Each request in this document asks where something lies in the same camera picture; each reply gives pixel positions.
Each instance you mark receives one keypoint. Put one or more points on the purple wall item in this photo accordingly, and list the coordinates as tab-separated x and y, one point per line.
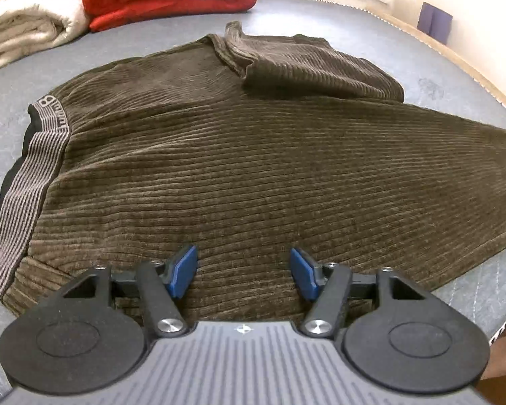
436	21

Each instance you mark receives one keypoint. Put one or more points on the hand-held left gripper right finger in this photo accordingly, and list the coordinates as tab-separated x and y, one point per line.
301	272

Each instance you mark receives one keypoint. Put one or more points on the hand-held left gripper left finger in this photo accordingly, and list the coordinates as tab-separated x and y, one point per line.
183	272

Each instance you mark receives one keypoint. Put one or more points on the cream folded blanket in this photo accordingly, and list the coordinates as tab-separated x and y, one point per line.
25	21

